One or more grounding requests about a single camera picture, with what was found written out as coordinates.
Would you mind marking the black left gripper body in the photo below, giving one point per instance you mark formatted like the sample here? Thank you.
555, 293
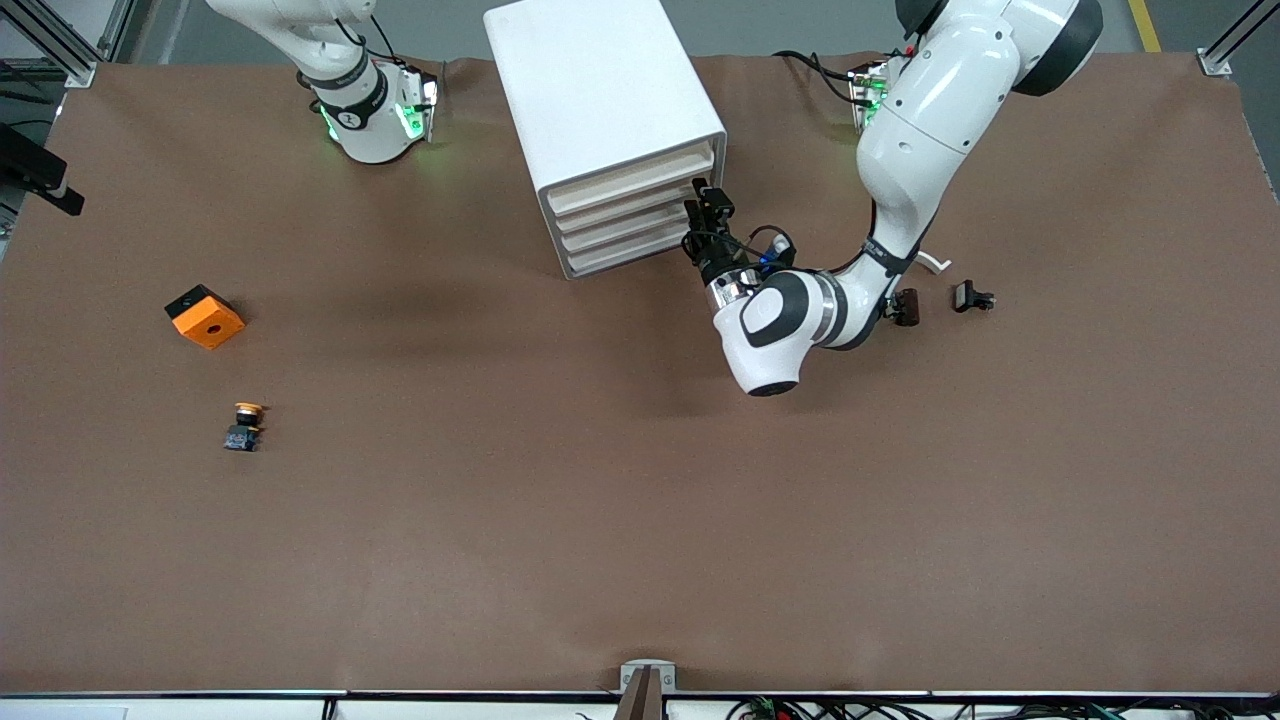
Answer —
714, 263

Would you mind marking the white tray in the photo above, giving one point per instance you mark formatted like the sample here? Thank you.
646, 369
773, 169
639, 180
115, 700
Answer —
630, 202

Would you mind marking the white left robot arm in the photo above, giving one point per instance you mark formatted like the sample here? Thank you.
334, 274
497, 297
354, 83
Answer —
930, 110

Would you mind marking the orange button box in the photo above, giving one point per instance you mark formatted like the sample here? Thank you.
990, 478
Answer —
210, 325

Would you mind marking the yellow push button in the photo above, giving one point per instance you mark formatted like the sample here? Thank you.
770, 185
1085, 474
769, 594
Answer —
243, 437

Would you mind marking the dark brown terminal block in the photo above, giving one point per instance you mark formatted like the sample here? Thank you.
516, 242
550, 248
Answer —
908, 306

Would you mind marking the small black clip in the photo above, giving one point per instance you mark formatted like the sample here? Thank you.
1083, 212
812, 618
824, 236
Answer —
965, 296

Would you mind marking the brown table mat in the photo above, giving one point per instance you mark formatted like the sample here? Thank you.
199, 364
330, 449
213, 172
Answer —
600, 500

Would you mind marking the brown pole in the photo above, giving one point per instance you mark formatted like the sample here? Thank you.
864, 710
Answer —
640, 705

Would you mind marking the aluminium frame post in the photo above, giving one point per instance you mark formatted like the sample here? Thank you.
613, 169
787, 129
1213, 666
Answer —
1213, 63
85, 72

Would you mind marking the white curved plastic bracket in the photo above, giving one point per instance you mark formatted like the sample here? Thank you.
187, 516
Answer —
935, 263

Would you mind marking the grey metal bracket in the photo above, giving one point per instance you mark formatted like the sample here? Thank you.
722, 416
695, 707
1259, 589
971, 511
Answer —
648, 663

